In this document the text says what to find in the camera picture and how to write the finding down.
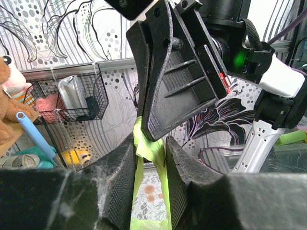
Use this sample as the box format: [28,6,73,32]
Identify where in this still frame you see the green trash bag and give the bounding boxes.
[130,116,172,230]

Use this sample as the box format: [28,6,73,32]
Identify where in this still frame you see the black wire basket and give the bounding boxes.
[22,72,109,124]

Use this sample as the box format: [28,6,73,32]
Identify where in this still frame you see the brown teddy bear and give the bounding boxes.
[0,56,36,145]

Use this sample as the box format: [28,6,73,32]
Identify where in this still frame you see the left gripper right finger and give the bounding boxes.
[165,137,222,230]

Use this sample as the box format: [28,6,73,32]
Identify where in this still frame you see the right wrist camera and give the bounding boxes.
[105,0,154,21]

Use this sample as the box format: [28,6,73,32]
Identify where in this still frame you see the grey patterned sneaker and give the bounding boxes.
[0,154,38,168]

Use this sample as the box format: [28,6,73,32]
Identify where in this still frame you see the silver foil pouch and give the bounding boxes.
[58,75,89,116]

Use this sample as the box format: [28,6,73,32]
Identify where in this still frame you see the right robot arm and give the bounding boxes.
[126,0,307,173]

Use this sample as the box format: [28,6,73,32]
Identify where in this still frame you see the blue handled mop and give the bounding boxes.
[16,112,64,168]

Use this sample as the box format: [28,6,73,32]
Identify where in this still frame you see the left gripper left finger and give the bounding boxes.
[79,133,137,230]

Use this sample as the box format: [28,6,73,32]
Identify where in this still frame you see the teal cloth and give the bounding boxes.
[13,146,54,169]

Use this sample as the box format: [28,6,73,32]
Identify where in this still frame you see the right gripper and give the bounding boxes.
[126,0,231,141]

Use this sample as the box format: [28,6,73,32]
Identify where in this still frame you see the pink plush in basket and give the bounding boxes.
[3,55,58,112]

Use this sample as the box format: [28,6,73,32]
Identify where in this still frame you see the yellow plush duck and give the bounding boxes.
[61,149,91,168]

